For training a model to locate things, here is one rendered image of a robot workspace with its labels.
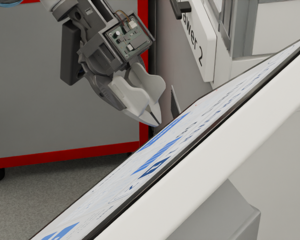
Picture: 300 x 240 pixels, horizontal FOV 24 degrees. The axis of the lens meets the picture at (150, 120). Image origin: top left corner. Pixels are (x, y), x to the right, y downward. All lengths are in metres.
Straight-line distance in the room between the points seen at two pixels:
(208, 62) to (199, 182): 0.68
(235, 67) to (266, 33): 0.08
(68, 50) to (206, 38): 0.38
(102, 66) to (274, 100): 0.29
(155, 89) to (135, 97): 0.04
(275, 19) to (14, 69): 0.98
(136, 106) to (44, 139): 1.24
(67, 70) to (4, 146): 1.19
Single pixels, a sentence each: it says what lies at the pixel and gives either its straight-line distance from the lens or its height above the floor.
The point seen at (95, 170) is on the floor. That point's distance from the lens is 2.33.
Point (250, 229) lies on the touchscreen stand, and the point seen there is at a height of 1.01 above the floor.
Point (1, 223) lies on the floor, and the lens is 2.22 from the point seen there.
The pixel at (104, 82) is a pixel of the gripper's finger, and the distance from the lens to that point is 0.96.
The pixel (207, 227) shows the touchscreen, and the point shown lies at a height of 1.04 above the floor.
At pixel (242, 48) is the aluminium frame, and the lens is 1.23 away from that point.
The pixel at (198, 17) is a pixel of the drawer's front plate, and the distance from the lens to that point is 1.37.
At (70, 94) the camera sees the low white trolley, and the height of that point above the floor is 0.36.
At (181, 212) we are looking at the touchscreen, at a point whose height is 1.17.
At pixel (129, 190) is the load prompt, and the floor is 1.16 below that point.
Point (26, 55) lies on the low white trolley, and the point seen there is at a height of 0.52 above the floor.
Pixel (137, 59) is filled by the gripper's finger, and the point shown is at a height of 1.07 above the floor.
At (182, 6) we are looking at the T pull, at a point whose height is 0.91.
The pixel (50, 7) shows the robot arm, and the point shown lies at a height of 1.16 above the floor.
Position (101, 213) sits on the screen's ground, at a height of 1.15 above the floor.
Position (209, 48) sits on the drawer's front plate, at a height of 0.90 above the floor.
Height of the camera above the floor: 1.67
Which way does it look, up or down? 42 degrees down
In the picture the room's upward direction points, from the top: straight up
